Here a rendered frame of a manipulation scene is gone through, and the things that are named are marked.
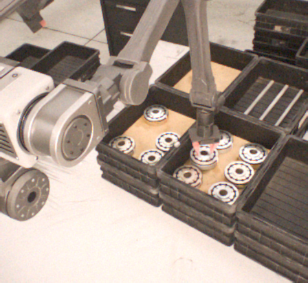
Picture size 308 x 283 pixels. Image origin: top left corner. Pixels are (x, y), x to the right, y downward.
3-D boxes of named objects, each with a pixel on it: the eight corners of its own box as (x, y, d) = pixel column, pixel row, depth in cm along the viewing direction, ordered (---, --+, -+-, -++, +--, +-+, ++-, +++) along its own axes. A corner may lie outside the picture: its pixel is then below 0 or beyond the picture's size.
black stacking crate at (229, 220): (231, 232, 135) (233, 211, 128) (157, 193, 149) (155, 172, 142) (282, 156, 158) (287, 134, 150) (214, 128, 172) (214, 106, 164)
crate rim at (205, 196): (233, 215, 129) (233, 210, 127) (154, 175, 143) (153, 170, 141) (287, 137, 151) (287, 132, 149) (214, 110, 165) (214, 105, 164)
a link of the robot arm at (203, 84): (168, -25, 112) (205, -22, 106) (179, -32, 115) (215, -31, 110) (186, 104, 139) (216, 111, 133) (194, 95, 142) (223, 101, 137)
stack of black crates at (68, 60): (75, 141, 270) (60, 84, 240) (41, 127, 283) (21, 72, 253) (111, 104, 295) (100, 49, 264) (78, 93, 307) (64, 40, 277)
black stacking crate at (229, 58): (213, 127, 172) (214, 106, 164) (155, 104, 186) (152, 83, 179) (256, 77, 194) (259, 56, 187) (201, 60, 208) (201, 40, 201)
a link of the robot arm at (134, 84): (167, -61, 106) (203, -61, 102) (183, -21, 118) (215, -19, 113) (87, 85, 93) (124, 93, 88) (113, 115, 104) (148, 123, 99)
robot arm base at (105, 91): (73, 126, 91) (60, 81, 83) (95, 104, 96) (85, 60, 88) (105, 138, 88) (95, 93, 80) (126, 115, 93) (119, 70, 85)
